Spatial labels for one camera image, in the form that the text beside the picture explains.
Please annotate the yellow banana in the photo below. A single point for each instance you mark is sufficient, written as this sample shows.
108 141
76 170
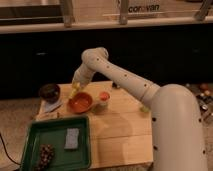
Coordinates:
74 90

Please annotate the wooden shelf frame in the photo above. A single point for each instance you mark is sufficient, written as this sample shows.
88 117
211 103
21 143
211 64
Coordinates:
23 16

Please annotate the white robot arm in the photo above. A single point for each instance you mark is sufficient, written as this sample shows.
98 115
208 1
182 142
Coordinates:
177 130

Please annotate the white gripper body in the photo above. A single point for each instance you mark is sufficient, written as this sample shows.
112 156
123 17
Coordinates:
84 74

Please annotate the silver knife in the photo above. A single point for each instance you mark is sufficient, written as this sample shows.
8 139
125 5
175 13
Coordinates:
48 107

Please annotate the green plastic tray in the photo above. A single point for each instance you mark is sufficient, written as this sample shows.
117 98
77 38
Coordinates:
53 132

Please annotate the dark grape bunch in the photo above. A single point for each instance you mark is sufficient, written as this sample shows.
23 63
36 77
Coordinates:
46 156

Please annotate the grey sponge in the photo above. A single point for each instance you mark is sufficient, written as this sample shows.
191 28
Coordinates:
72 138

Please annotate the red bowl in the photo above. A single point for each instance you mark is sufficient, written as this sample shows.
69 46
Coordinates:
80 103

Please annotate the small green object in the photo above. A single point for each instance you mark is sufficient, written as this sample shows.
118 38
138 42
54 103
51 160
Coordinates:
144 109

